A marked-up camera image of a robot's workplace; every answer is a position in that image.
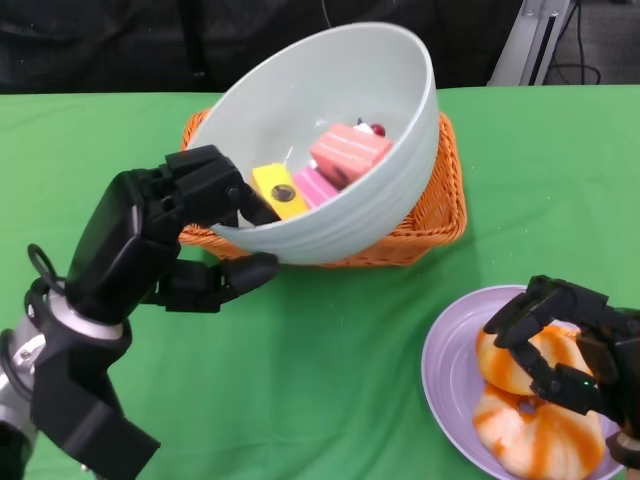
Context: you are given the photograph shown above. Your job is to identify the black floor cables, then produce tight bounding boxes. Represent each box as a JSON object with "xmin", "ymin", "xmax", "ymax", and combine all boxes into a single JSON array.
[{"xmin": 548, "ymin": 0, "xmax": 602, "ymax": 86}]

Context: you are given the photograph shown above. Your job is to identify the white round plate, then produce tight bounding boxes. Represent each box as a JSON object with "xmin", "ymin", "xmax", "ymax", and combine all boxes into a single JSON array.
[{"xmin": 421, "ymin": 284, "xmax": 626, "ymax": 480}]

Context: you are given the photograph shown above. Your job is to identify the green tablecloth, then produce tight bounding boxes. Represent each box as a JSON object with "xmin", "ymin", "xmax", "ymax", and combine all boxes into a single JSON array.
[{"xmin": 0, "ymin": 83, "xmax": 640, "ymax": 480}]

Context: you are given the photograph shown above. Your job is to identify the black backdrop curtain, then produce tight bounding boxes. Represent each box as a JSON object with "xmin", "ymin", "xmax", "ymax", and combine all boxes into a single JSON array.
[{"xmin": 0, "ymin": 0, "xmax": 526, "ymax": 96}]

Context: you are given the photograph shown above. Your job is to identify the dark brown chocolate cake slice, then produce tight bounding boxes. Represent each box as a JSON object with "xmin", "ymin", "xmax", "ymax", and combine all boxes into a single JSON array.
[{"xmin": 308, "ymin": 158, "xmax": 351, "ymax": 192}]

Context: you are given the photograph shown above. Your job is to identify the long orange striped bread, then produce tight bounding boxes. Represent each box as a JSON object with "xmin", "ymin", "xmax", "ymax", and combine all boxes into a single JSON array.
[{"xmin": 472, "ymin": 384, "xmax": 609, "ymax": 479}]

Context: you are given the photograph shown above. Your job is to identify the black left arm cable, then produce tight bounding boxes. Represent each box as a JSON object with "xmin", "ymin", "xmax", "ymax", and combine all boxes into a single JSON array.
[{"xmin": 0, "ymin": 243, "xmax": 66, "ymax": 401}]

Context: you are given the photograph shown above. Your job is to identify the round pumpkin shaped bread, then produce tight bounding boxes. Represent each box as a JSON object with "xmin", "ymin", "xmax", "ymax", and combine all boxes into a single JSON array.
[{"xmin": 474, "ymin": 323, "xmax": 596, "ymax": 399}]

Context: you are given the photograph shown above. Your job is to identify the grey metal bowl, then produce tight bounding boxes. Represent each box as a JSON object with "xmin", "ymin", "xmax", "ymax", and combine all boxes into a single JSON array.
[{"xmin": 185, "ymin": 22, "xmax": 440, "ymax": 266}]

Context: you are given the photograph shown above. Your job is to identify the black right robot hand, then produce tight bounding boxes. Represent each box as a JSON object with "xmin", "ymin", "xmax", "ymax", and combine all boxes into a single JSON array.
[{"xmin": 482, "ymin": 274, "xmax": 640, "ymax": 471}]

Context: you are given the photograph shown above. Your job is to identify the orange wicker basket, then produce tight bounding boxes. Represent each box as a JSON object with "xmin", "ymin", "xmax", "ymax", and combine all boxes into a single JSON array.
[{"xmin": 177, "ymin": 110, "xmax": 469, "ymax": 269}]

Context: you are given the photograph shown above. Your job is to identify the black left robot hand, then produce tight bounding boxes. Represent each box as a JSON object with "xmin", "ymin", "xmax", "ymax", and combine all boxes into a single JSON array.
[{"xmin": 64, "ymin": 144, "xmax": 281, "ymax": 324}]

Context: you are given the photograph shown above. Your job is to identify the pink cake slice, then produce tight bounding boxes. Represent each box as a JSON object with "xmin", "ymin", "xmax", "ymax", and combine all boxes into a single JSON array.
[{"xmin": 292, "ymin": 167, "xmax": 337, "ymax": 211}]

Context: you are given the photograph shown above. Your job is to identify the grey aluminium frame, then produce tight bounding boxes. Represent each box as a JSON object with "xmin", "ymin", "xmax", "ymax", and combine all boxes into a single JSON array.
[{"xmin": 487, "ymin": 0, "xmax": 572, "ymax": 89}]

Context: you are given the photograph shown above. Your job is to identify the red brown cake slice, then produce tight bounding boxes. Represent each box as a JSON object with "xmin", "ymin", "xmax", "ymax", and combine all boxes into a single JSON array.
[{"xmin": 308, "ymin": 117, "xmax": 395, "ymax": 184}]

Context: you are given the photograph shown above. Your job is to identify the yellow cake block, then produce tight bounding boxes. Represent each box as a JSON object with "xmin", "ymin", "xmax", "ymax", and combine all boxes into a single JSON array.
[{"xmin": 251, "ymin": 163, "xmax": 307, "ymax": 221}]

